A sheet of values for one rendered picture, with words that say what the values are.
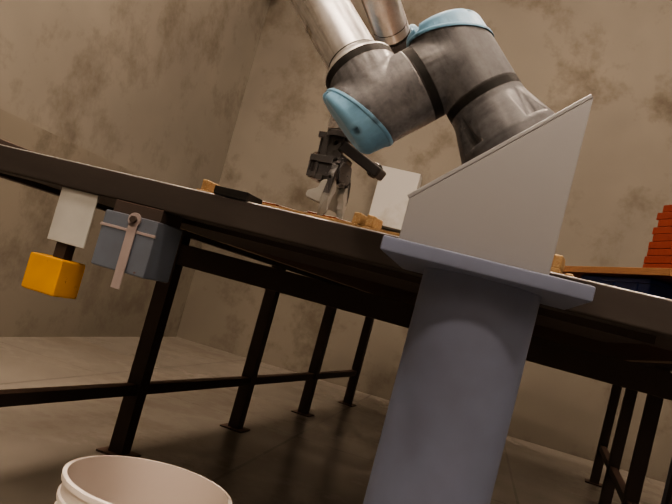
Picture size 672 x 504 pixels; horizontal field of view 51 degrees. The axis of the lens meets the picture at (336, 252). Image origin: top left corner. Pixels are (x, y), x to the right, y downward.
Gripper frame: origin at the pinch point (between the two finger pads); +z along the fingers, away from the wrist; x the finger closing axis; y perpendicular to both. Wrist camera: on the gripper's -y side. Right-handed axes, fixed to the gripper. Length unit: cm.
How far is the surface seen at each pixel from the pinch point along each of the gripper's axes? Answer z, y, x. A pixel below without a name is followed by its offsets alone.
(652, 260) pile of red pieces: -14, -70, -73
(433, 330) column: 19, -41, 52
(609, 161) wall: -160, -34, -508
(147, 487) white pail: 62, 15, 25
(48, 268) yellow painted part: 25, 50, 28
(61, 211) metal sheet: 12, 53, 26
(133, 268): 20.5, 29.1, 27.0
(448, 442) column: 33, -46, 53
